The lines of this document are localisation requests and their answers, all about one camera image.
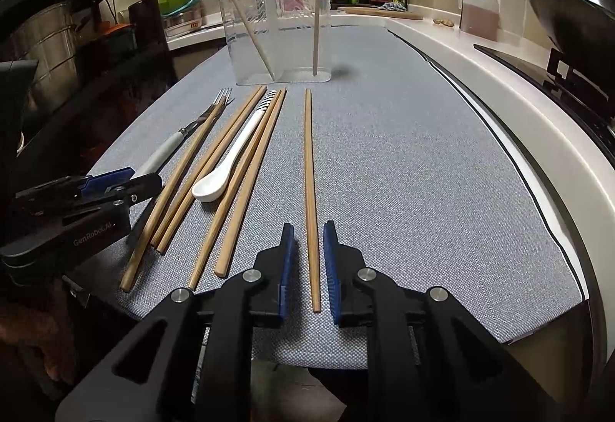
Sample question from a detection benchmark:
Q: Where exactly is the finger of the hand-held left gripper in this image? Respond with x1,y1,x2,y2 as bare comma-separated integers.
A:
16,166,136,212
28,172,164,214

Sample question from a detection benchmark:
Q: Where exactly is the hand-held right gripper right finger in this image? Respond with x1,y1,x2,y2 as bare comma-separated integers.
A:
323,220,560,422

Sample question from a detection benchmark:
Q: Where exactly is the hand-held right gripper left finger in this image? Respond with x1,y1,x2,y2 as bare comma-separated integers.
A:
55,223,296,422

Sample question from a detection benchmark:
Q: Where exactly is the white striped ceramic spoon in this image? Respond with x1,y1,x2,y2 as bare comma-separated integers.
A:
191,90,282,204

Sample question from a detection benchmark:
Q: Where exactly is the clear plastic container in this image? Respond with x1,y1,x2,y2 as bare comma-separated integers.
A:
214,0,333,86

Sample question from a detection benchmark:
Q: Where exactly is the grey fabric mat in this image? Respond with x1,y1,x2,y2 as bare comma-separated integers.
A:
86,25,589,370

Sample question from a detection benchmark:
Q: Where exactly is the steel stock pot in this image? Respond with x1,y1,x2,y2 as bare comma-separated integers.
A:
8,3,81,116

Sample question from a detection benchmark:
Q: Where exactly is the orange lidded pot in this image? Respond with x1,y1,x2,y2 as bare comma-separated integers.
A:
95,20,136,39

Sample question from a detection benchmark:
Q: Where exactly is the steel tray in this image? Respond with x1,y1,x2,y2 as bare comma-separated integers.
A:
162,8,203,38

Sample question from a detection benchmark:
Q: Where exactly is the green plastic colander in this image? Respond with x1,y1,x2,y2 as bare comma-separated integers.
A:
158,0,201,17

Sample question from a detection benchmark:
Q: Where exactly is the flat wooden cutting board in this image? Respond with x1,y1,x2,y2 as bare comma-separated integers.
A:
337,5,424,21

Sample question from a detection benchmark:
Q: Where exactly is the black glass cooktop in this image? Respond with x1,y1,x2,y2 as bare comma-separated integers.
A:
473,42,615,154

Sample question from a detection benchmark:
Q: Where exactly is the plastic oil jug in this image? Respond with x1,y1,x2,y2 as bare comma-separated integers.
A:
458,0,501,42

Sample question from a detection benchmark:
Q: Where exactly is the black wok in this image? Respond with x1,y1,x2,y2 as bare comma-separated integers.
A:
523,0,615,63

